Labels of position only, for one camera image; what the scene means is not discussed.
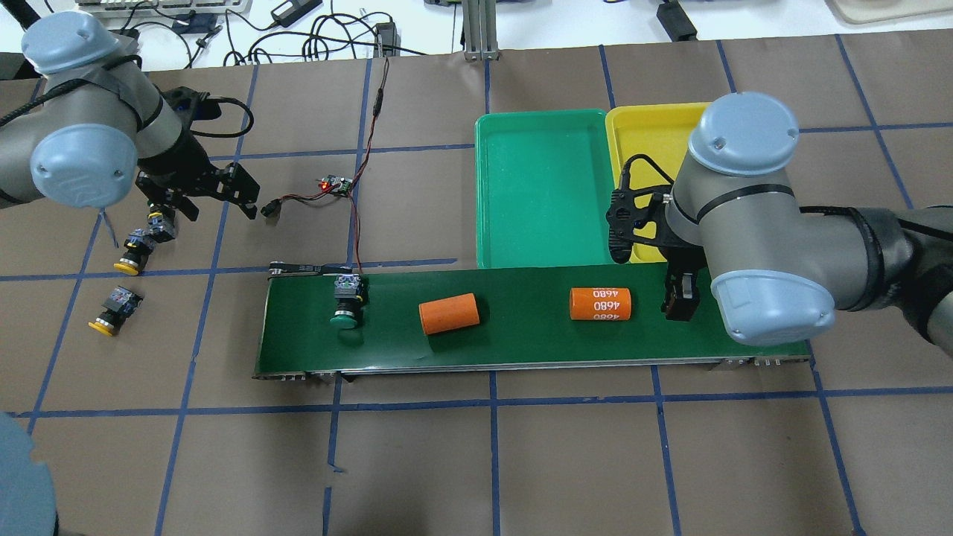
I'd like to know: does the yellow tray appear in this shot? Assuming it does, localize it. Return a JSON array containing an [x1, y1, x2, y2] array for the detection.
[[605, 102, 710, 264]]

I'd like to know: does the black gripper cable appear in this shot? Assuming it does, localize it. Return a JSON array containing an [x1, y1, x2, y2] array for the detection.
[[0, 56, 255, 139]]

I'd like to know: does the green tray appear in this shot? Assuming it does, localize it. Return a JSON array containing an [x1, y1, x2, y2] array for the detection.
[[474, 109, 615, 269]]

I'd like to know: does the black power connector plug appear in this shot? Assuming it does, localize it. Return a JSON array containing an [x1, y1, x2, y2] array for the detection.
[[260, 198, 284, 225]]

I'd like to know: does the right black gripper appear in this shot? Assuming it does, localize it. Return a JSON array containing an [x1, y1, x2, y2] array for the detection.
[[605, 155, 708, 322]]

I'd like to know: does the yellow push button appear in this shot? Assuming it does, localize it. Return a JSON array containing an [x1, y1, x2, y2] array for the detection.
[[86, 286, 145, 336], [112, 229, 156, 277]]

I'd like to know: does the green conveyor belt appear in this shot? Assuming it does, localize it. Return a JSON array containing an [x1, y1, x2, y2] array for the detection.
[[253, 264, 808, 380]]

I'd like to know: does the red black wire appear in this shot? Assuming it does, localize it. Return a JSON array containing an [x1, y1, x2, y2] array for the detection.
[[275, 58, 392, 273]]

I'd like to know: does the black power adapter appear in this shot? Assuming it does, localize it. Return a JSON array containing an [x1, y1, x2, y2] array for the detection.
[[372, 22, 401, 57]]

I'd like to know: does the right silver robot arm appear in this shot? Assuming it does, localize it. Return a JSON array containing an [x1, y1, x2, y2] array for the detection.
[[605, 92, 952, 354]]

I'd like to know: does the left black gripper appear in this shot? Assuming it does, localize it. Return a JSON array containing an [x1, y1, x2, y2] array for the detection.
[[136, 87, 260, 223]]

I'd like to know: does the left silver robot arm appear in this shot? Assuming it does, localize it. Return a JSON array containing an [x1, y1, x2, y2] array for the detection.
[[1, 11, 260, 221]]

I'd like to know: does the green push button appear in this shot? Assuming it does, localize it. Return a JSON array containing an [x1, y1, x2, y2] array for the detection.
[[330, 272, 366, 331], [147, 203, 178, 243]]

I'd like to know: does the plain orange cylinder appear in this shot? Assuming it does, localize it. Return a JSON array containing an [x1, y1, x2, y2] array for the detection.
[[418, 293, 480, 336]]

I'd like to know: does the small controller circuit board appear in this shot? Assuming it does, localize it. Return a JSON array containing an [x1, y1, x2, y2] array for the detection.
[[319, 174, 354, 197]]

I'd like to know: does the orange cylinder labelled 4680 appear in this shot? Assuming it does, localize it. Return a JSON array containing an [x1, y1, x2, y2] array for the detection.
[[569, 287, 633, 322]]

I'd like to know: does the aluminium frame post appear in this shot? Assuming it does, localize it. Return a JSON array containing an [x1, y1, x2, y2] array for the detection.
[[462, 0, 500, 62]]

